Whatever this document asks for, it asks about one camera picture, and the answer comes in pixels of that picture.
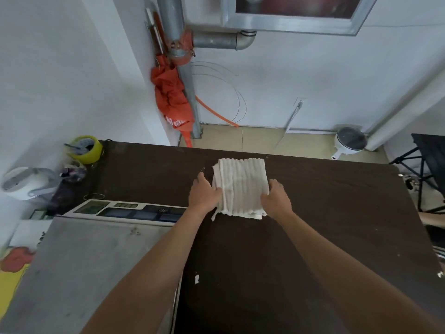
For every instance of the person's left forearm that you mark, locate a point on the person's left forearm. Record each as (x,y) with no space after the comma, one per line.
(146,274)

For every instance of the white round fan heater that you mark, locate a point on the white round fan heater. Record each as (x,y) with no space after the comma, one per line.
(349,141)

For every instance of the white electric kettle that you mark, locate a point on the white electric kettle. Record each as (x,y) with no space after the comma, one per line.
(27,182)

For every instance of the white flat box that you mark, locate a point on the white flat box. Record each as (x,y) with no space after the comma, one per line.
(128,212)

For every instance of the white wall pipe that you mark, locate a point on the white wall pipe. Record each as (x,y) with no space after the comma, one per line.
(403,114)

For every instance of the person's left thumb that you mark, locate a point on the person's left thumb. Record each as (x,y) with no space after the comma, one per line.
(216,191)

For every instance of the white ribbed towel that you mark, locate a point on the white ribbed towel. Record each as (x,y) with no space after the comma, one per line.
(240,186)

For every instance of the orange folded umbrella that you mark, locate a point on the orange folded umbrella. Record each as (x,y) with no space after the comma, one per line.
(172,97)

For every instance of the person's right forearm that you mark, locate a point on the person's right forearm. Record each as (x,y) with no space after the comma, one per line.
(351,274)

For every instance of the yellow tape roll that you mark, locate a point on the yellow tape roll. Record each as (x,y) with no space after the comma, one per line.
(85,148)

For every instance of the clear glass jar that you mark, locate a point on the clear glass jar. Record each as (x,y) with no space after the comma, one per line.
(73,171)

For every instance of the person's left hand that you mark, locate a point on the person's left hand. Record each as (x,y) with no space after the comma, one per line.
(203,198)

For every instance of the grey metal board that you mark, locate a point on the grey metal board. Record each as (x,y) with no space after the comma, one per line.
(87,274)

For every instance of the grey metal pipe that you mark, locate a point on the grey metal pipe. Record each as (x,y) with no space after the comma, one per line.
(194,48)

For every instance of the person's right hand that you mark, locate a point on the person's right hand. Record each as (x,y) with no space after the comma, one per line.
(278,202)

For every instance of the person's right thumb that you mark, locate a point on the person's right thumb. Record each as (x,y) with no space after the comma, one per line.
(265,198)

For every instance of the orange and yellow mat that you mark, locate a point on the orange and yellow mat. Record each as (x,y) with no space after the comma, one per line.
(12,274)

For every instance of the black folding chair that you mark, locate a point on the black folding chair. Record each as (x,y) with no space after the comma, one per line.
(426,166)

